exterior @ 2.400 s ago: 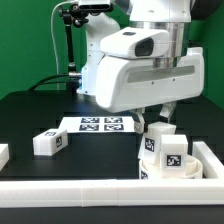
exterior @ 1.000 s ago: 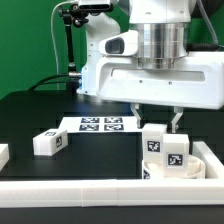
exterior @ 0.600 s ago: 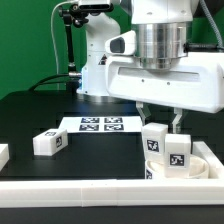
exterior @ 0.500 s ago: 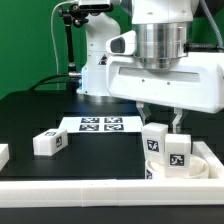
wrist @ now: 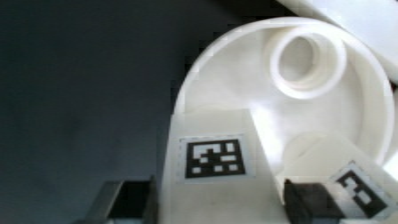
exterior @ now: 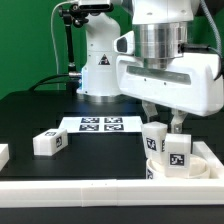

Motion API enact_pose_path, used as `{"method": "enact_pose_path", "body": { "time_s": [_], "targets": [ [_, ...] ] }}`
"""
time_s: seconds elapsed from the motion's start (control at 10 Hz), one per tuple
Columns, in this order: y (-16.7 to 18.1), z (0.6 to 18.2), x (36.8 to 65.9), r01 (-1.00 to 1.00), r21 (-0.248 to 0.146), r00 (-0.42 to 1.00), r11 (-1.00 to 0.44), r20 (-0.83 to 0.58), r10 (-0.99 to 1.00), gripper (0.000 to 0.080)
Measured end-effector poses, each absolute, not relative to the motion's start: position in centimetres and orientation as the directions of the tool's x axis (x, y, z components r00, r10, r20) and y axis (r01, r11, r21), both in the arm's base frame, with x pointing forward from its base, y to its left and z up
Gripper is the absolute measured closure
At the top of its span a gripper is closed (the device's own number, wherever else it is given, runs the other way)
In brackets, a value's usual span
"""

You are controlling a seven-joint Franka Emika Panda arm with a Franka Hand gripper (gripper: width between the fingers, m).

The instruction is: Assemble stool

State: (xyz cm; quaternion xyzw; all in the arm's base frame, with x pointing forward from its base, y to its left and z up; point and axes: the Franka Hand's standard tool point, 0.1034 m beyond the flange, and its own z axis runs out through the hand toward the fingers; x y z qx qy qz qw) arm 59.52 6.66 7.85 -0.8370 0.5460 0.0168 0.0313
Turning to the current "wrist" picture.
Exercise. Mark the white stool leg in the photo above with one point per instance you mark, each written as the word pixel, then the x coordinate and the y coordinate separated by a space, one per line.
pixel 324 160
pixel 217 186

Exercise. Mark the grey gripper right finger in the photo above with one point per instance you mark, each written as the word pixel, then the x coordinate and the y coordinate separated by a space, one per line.
pixel 309 205

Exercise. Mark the white U-shaped fence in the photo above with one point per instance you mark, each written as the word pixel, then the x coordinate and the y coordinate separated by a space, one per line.
pixel 366 17

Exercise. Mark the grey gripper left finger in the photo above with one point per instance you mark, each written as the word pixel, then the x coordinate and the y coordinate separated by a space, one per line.
pixel 125 204

